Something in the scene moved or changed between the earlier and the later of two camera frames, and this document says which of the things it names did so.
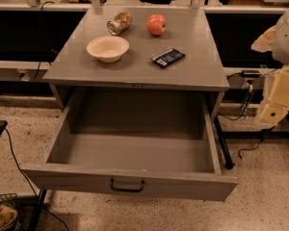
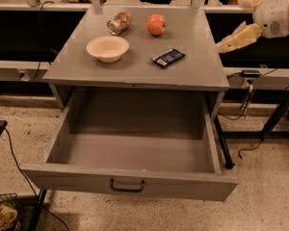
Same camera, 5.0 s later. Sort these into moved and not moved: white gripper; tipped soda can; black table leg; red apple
Moved: white gripper
Not moved: black table leg; red apple; tipped soda can
